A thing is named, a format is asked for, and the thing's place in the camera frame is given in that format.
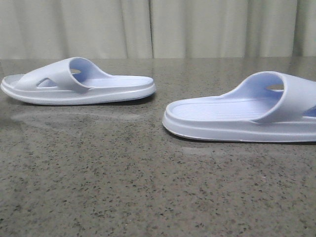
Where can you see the light blue slipper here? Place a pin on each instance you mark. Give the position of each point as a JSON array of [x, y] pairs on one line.
[[75, 81], [265, 107]]

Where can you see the grey-green background curtain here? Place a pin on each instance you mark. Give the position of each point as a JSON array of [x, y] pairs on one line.
[[55, 29]]

